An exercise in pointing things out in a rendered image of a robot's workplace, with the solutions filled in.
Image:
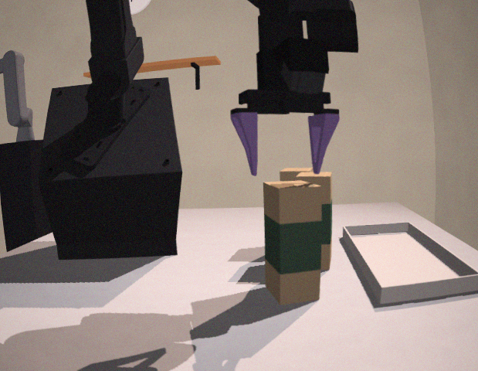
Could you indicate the tan block with dark green band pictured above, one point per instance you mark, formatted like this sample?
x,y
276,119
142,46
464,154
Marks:
x,y
289,174
324,179
292,227

